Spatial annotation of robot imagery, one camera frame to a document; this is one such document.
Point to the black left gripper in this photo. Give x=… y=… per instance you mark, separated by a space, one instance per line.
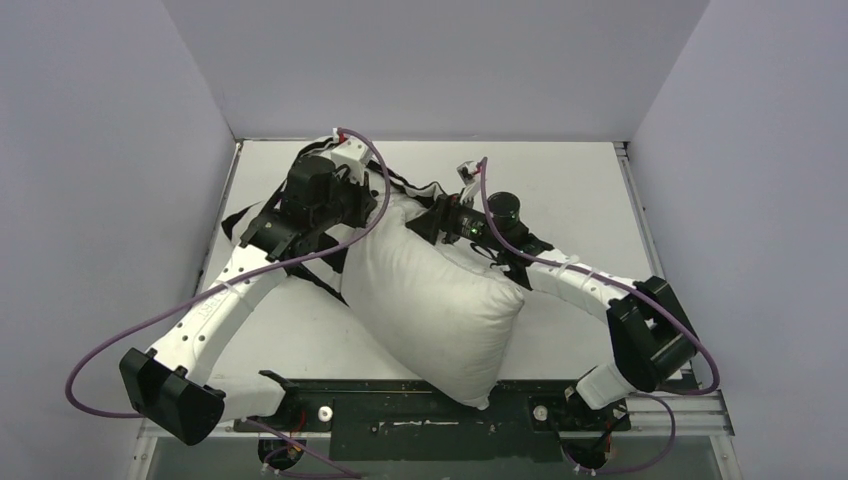
x=366 y=202

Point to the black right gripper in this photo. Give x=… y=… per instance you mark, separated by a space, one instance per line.
x=438 y=220

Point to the black white striped pillowcase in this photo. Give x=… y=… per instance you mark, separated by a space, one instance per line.
x=316 y=267

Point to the white pillow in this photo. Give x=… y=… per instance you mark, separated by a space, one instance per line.
x=439 y=313

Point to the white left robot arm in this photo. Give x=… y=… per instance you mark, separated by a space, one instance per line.
x=172 y=382

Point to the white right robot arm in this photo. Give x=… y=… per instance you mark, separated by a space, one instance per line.
x=651 y=338

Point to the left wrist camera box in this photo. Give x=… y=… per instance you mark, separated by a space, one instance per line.
x=349 y=151

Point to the black metal base rail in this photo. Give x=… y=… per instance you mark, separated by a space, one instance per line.
x=537 y=420

